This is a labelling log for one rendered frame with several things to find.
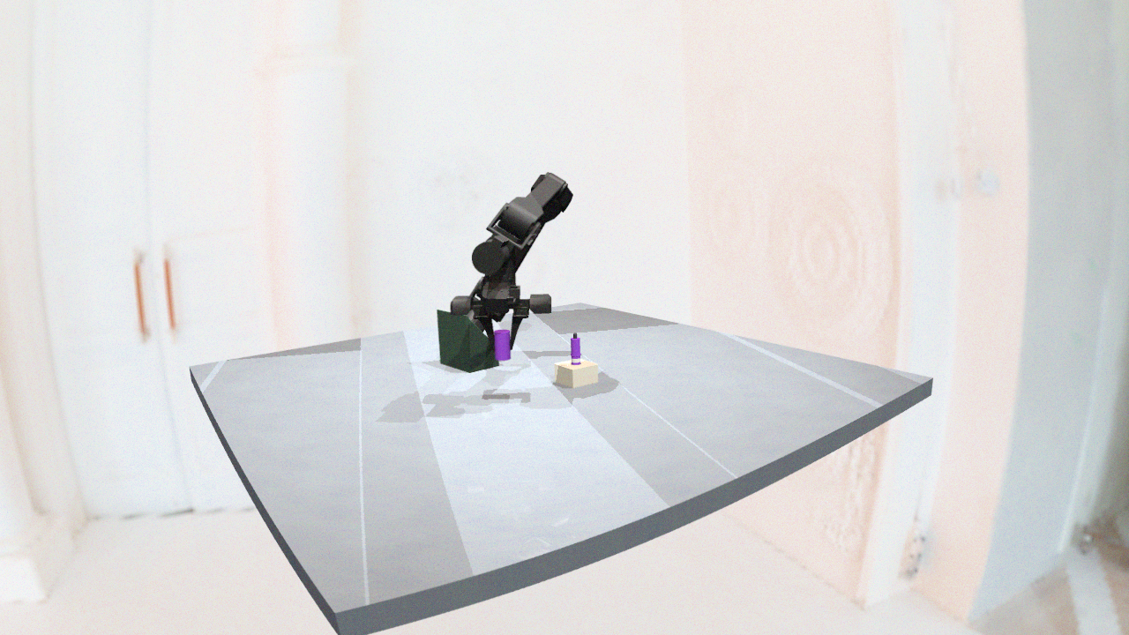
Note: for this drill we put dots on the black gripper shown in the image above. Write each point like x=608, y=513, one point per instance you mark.
x=538, y=304

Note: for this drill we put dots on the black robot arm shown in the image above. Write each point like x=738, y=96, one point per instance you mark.
x=520, y=222

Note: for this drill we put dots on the cream square block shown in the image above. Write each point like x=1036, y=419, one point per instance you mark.
x=576, y=375

